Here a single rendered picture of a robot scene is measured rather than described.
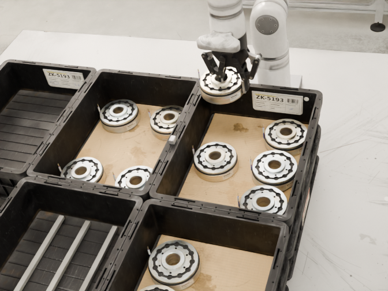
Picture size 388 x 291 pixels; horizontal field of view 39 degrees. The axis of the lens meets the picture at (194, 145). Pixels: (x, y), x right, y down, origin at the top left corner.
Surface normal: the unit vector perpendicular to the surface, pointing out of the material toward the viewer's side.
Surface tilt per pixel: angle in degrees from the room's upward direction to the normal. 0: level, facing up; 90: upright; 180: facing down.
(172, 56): 0
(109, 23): 0
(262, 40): 94
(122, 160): 0
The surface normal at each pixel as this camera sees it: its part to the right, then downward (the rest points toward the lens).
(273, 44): -0.09, 0.72
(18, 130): -0.13, -0.71
